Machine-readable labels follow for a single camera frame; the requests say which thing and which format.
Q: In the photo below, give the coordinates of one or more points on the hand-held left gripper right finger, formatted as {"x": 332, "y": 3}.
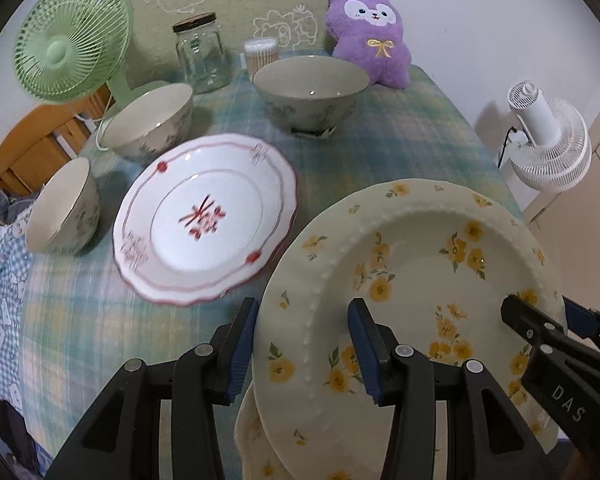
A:
{"x": 362, "y": 340}

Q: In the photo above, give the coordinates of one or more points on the cotton swab container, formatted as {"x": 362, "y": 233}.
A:
{"x": 260, "y": 57}

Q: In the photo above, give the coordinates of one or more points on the large grey floral bowl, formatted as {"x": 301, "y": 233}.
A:
{"x": 305, "y": 110}

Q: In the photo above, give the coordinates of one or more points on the small white floral bowl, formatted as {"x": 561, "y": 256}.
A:
{"x": 55, "y": 200}

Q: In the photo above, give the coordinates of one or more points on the yellow floral plate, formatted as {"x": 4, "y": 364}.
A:
{"x": 252, "y": 440}
{"x": 415, "y": 270}

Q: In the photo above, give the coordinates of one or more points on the white plate with red pattern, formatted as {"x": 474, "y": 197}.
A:
{"x": 230, "y": 255}
{"x": 287, "y": 230}

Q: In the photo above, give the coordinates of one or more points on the glass jar with dark lid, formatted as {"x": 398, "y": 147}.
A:
{"x": 202, "y": 60}

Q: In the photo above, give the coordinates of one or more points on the green desk fan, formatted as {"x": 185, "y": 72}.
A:
{"x": 57, "y": 52}

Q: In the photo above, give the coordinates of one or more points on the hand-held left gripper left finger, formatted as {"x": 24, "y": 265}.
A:
{"x": 242, "y": 345}

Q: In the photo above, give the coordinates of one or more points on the white clip fan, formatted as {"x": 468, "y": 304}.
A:
{"x": 555, "y": 155}

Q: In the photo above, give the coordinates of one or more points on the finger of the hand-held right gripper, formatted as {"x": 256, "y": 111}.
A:
{"x": 522, "y": 315}
{"x": 577, "y": 317}

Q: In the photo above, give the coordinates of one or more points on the blue checked blanket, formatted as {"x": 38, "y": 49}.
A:
{"x": 0, "y": 280}

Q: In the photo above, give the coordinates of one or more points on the plaid tablecloth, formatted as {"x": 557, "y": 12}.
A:
{"x": 390, "y": 140}

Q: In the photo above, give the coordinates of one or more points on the purple plush toy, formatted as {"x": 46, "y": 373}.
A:
{"x": 370, "y": 60}

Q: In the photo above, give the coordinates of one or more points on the medium white floral bowl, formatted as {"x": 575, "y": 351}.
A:
{"x": 145, "y": 125}

